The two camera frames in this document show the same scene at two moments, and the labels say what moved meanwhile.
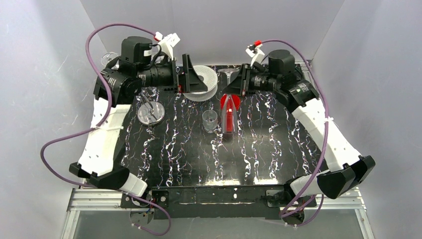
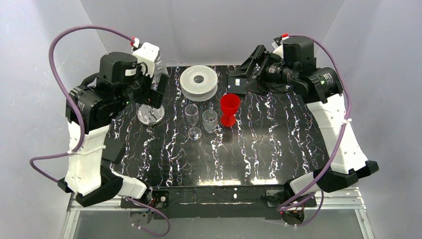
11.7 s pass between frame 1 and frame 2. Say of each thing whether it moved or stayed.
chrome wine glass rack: stayed
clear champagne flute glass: moved
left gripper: moved
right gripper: moved
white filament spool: stayed
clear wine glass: stayed
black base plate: stayed
